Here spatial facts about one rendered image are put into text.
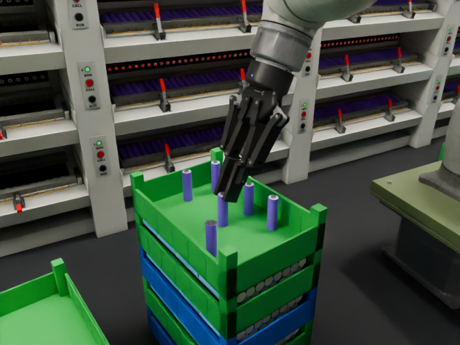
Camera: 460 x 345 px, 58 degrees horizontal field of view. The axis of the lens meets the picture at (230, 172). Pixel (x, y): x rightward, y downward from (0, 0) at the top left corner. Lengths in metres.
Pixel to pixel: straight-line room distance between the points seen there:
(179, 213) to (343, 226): 0.70
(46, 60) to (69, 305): 0.58
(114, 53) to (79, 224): 0.52
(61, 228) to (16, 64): 0.49
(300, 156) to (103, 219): 0.73
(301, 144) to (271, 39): 0.89
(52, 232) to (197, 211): 0.64
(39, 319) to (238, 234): 0.40
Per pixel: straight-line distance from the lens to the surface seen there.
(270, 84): 0.66
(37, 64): 1.12
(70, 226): 1.33
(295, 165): 1.54
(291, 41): 0.66
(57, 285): 0.88
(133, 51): 1.15
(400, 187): 1.12
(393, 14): 1.73
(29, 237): 1.33
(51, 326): 0.85
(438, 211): 1.05
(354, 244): 1.29
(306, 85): 1.45
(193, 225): 0.75
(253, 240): 0.71
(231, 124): 0.72
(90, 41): 1.12
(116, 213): 1.29
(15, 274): 1.27
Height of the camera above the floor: 0.75
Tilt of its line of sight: 27 degrees down
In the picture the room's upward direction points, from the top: straight up
